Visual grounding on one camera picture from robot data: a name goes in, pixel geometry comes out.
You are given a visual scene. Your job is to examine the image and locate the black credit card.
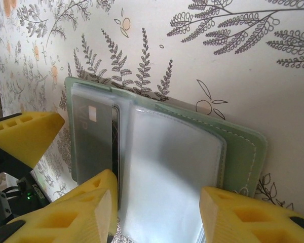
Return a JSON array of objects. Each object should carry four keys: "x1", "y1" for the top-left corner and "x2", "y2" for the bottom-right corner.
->
[{"x1": 72, "y1": 95, "x2": 115, "y2": 184}]

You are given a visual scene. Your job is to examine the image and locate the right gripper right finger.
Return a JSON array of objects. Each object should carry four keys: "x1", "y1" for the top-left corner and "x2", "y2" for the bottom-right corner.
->
[{"x1": 199, "y1": 186, "x2": 304, "y2": 243}]

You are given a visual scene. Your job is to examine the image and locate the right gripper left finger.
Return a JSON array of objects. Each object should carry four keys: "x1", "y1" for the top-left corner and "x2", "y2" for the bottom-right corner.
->
[{"x1": 0, "y1": 169, "x2": 120, "y2": 243}]

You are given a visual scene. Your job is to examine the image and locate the green card holder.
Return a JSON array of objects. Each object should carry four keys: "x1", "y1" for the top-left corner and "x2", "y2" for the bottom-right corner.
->
[{"x1": 65, "y1": 75, "x2": 268, "y2": 243}]

